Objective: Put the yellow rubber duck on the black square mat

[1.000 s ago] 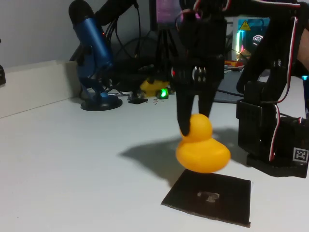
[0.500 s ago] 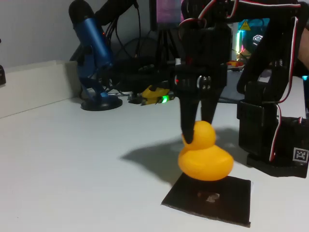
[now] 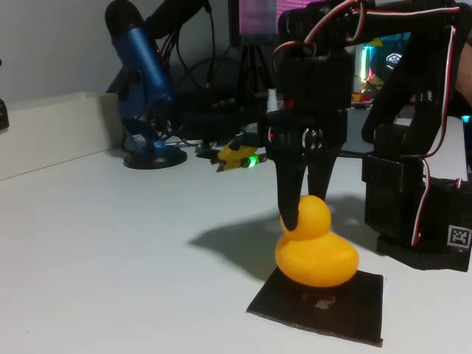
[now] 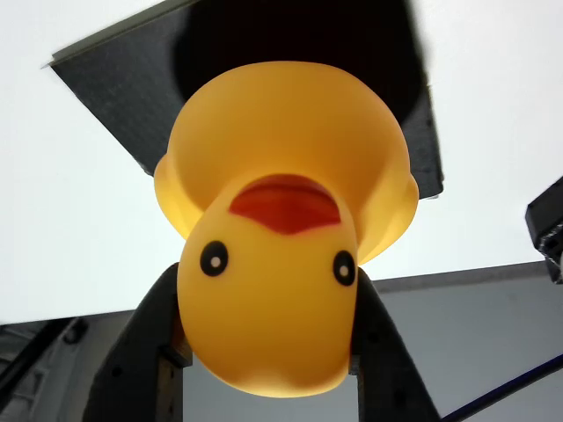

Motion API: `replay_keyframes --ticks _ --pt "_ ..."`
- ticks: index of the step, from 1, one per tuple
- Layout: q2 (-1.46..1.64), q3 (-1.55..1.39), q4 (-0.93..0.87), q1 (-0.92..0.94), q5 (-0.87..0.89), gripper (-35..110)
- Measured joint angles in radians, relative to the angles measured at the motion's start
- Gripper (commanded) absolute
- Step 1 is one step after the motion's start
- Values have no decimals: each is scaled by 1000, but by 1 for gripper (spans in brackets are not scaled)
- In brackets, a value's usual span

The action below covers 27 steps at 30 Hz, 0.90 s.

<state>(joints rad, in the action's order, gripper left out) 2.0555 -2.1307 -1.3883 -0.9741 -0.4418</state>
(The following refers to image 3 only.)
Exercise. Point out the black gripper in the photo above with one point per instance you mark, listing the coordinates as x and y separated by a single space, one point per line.
291 138

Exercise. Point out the yellow rubber duck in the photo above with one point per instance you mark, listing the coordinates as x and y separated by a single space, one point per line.
317 258

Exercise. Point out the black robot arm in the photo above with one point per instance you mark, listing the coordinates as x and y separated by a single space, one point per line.
391 177

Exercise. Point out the black monitor stand base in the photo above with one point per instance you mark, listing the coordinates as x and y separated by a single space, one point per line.
204 153

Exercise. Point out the black cardboard square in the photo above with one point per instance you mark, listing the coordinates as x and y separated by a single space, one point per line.
354 313

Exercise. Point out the person's hand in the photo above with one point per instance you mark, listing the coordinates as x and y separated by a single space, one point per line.
466 70

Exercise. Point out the grey laptop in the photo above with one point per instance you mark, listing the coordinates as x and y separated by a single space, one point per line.
355 129

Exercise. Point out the small orange yellow object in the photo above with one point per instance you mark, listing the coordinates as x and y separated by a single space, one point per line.
361 97

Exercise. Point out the black bulky device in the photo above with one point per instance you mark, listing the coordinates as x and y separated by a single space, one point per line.
214 114

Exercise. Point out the black tripod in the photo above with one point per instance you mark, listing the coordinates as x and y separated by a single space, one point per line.
254 70

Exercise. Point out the computer case with lit window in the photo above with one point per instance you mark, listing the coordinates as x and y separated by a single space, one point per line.
368 62

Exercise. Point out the black white fiducial tag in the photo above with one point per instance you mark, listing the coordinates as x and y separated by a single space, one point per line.
459 236

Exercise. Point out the computer monitor with pink text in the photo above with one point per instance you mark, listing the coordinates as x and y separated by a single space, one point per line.
254 18

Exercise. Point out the blue desktop microphone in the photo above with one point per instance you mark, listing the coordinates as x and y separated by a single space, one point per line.
144 62

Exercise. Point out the white cardboard box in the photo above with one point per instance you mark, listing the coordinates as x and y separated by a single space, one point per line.
55 132

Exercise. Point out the black object at desk edge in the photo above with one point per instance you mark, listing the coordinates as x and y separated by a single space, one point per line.
3 114

